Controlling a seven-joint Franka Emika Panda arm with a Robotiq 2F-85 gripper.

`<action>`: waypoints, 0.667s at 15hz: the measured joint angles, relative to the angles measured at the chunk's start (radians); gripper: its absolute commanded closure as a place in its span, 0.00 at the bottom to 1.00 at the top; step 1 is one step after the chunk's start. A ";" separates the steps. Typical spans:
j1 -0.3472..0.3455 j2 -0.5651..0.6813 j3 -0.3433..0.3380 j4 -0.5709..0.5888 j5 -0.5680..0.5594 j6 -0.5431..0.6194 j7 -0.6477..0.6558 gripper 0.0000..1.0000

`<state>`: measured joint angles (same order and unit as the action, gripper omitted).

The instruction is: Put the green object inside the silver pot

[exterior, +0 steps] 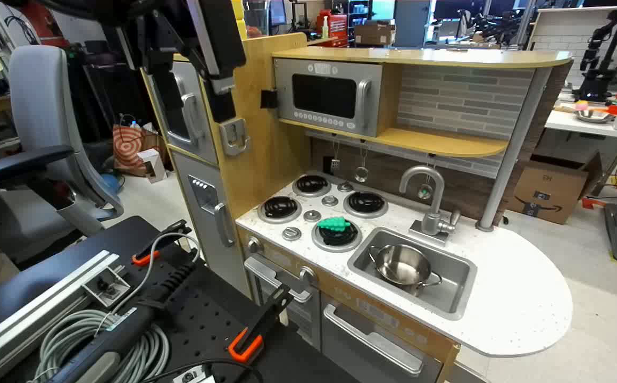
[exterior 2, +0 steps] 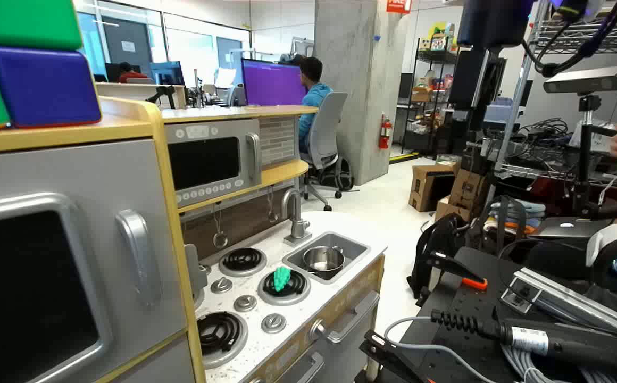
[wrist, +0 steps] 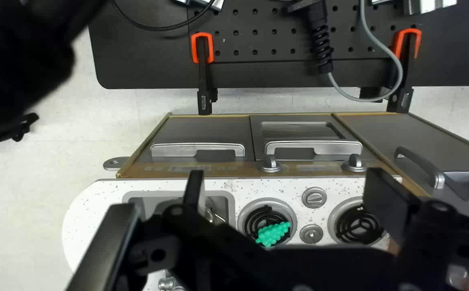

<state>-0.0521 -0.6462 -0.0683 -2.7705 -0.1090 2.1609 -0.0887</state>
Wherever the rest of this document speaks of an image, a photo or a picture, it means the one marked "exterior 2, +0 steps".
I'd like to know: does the silver drawer handle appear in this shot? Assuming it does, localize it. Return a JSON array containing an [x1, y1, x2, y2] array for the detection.
[[277, 348, 326, 383]]

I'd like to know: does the silver cabinet door handle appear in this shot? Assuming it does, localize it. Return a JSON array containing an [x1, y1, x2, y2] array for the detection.
[[114, 206, 163, 308]]

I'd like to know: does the purple foam block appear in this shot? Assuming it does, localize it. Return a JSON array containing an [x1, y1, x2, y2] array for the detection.
[[0, 44, 104, 129]]

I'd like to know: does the grey toy microwave door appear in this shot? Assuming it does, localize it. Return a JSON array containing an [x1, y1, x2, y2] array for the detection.
[[163, 116, 264, 209]]

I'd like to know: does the thin grey cable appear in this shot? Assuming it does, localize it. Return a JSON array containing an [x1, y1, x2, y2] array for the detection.
[[380, 314, 484, 383]]

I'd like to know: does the red fire extinguisher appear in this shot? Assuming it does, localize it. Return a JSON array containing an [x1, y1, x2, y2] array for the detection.
[[377, 113, 396, 152]]

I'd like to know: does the grey cable bundle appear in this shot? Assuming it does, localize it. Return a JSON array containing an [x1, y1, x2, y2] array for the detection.
[[497, 342, 612, 383]]

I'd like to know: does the silver oven door handle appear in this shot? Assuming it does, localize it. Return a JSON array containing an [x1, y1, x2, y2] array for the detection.
[[308, 286, 384, 342]]

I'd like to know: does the purple screen monitor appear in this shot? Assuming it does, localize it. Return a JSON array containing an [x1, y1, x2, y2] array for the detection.
[[241, 56, 310, 109]]

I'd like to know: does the silver stove knob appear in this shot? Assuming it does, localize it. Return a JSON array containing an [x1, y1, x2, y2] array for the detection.
[[208, 275, 237, 296], [260, 311, 289, 335], [232, 292, 260, 314]]

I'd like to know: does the black camera stand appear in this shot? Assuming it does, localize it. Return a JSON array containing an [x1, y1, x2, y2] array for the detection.
[[575, 92, 607, 211]]

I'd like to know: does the brown cardboard box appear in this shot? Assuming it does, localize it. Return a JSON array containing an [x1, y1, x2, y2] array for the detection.
[[406, 161, 460, 213], [435, 165, 493, 222]]

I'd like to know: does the silver bar camera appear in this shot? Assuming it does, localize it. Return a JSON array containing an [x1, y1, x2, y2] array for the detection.
[[540, 62, 617, 96]]

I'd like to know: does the thick black plug cable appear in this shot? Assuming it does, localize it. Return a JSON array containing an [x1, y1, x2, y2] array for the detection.
[[427, 306, 617, 377]]

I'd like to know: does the green bumpy tree-shaped toy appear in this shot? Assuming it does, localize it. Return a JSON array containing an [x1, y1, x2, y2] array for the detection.
[[271, 265, 296, 293]]

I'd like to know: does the wooden toy kitchen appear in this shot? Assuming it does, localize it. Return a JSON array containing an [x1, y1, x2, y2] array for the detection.
[[0, 93, 390, 383]]

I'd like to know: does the small silver pot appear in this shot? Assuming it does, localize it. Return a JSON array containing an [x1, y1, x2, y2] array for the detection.
[[300, 243, 346, 279]]

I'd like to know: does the silver toy sink basin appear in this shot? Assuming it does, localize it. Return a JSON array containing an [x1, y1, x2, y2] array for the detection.
[[280, 229, 372, 284]]

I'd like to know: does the grey office chair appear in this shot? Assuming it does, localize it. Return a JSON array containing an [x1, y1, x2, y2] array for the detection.
[[300, 92, 355, 213]]

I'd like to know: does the silver toy faucet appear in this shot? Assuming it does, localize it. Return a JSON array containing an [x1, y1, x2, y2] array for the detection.
[[280, 186, 314, 246]]

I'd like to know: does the grey concrete pillar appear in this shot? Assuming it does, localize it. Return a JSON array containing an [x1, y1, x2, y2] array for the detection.
[[313, 0, 406, 186]]

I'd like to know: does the black storage shelf rack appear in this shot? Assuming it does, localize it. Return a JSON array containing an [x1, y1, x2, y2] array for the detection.
[[400, 23, 469, 158]]

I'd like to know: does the black looping cable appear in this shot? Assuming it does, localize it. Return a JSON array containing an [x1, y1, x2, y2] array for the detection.
[[520, 0, 617, 79]]

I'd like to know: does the seated person in blue shirt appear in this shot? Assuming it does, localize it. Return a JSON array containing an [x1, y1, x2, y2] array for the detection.
[[296, 54, 336, 155]]

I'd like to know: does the large green foam block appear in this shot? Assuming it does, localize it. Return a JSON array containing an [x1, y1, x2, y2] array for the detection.
[[0, 0, 85, 53]]

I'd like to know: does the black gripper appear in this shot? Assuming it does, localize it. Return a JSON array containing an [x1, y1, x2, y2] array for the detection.
[[449, 0, 539, 113]]

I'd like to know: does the black coil toy burner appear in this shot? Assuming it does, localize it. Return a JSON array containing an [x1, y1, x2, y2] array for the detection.
[[218, 245, 268, 279], [195, 308, 250, 368], [257, 265, 313, 308]]

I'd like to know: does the black clamp with orange handle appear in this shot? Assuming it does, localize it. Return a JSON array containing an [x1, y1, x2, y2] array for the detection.
[[423, 248, 491, 293]]

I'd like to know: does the silver metal box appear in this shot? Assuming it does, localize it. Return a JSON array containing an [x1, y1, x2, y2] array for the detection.
[[497, 265, 617, 339]]

